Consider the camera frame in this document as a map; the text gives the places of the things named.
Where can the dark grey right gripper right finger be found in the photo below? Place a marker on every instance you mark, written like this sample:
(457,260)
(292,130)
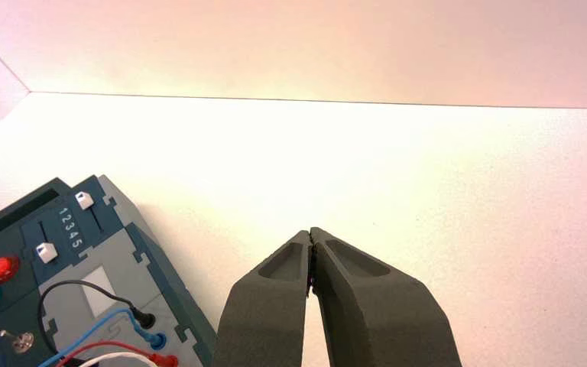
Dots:
(374,324)

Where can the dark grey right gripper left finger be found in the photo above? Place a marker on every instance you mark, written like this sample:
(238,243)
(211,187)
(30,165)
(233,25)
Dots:
(265,314)

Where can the red push button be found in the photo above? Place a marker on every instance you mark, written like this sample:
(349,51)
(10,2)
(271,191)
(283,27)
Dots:
(2,270)

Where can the blue grey task board box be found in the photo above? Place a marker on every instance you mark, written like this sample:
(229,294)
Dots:
(116,261)

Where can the white slider knob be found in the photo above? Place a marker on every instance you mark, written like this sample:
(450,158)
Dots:
(47,253)
(85,200)

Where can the metal toggle switch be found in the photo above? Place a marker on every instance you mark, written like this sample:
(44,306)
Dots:
(21,342)

